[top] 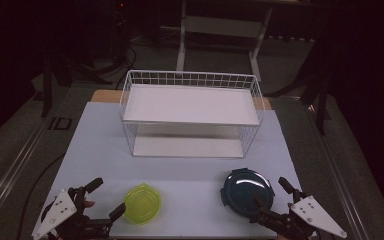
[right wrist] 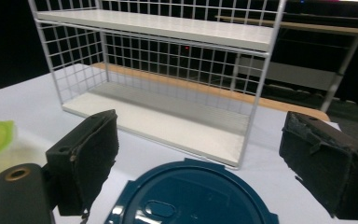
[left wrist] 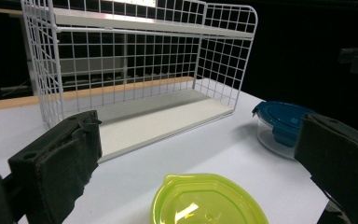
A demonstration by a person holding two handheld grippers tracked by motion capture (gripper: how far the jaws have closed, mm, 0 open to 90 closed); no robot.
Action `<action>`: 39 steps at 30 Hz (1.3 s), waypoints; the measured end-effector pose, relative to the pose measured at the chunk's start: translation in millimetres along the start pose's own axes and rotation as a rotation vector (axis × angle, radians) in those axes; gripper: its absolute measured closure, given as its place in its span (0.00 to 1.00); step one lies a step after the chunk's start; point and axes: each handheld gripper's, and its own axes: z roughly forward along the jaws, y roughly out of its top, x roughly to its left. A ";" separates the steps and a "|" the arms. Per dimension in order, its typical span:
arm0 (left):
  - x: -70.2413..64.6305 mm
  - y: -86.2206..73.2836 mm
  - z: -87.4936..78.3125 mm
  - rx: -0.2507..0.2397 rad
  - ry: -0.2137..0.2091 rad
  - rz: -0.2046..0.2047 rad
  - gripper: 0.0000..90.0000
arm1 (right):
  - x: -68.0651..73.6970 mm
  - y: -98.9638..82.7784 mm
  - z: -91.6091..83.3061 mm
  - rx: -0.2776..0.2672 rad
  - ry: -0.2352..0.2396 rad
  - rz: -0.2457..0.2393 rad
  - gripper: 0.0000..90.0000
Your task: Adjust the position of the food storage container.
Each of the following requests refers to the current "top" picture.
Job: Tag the container with dark teal lid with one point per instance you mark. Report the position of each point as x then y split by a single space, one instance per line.
243 190

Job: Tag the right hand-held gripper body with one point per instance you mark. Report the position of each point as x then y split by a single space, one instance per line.
313 213

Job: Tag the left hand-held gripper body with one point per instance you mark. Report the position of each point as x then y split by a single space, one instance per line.
58 210

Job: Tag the white metal desk frame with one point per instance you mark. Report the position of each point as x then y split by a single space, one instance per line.
223 26

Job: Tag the metal floor rail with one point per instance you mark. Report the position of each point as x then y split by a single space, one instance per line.
336 173
11 176

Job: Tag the black metal stand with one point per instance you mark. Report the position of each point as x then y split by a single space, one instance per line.
321 100
47 86

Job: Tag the black floor socket plate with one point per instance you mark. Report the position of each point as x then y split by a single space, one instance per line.
60 123

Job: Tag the pale table mat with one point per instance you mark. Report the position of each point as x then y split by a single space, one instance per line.
186 173

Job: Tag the yellow-green plastic container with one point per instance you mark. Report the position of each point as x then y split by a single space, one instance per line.
142 203

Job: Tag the wooden table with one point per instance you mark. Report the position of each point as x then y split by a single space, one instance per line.
106 96

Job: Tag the person's left hand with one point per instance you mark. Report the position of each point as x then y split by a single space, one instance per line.
89 203

